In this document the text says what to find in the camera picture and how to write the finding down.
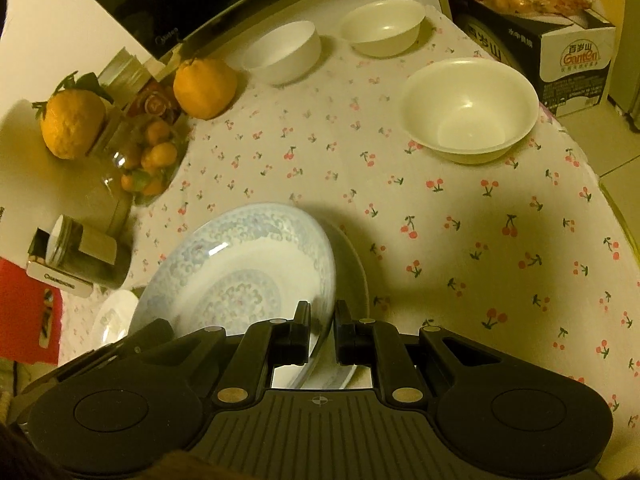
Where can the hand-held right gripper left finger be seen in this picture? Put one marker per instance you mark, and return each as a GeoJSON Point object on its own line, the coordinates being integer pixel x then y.
{"type": "Point", "coordinates": [302, 332]}

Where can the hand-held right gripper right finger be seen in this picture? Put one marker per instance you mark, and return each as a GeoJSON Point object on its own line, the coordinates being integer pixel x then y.
{"type": "Point", "coordinates": [344, 332]}

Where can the blue patterned plate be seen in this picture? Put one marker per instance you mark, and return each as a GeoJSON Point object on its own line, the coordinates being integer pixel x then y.
{"type": "Point", "coordinates": [225, 270]}

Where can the white embossed plate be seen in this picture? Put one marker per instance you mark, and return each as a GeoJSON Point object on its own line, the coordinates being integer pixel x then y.
{"type": "Point", "coordinates": [112, 317]}

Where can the large white bowl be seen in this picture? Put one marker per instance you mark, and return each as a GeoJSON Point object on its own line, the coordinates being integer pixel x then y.
{"type": "Point", "coordinates": [467, 110]}

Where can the plain white plate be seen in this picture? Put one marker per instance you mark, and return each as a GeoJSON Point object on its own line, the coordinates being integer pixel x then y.
{"type": "Point", "coordinates": [351, 280]}

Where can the cherry print tablecloth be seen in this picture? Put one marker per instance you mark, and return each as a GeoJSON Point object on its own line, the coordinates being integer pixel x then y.
{"type": "Point", "coordinates": [450, 260]}

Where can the dark jar with clear lid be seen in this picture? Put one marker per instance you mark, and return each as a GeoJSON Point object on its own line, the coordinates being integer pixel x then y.
{"type": "Point", "coordinates": [85, 255]}

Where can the white flat box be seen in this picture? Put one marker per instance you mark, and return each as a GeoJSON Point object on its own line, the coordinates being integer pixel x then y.
{"type": "Point", "coordinates": [55, 276]}

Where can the large orange citrus fruit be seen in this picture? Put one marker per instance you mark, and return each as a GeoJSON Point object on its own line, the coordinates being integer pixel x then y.
{"type": "Point", "coordinates": [205, 87]}

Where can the red packet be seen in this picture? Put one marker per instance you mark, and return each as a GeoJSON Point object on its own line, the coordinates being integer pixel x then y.
{"type": "Point", "coordinates": [25, 310]}

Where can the small deep white bowl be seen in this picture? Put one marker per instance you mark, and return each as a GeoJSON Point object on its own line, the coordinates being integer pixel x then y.
{"type": "Point", "coordinates": [280, 52]}

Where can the white bowl with flared rim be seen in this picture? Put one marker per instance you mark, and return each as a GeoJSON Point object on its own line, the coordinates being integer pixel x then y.
{"type": "Point", "coordinates": [382, 27]}

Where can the orange citrus fruit with leaves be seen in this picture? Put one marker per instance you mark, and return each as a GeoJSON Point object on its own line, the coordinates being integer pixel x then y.
{"type": "Point", "coordinates": [72, 122]}

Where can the dark bottled water carton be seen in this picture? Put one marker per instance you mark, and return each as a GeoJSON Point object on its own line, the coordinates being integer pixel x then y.
{"type": "Point", "coordinates": [570, 60]}

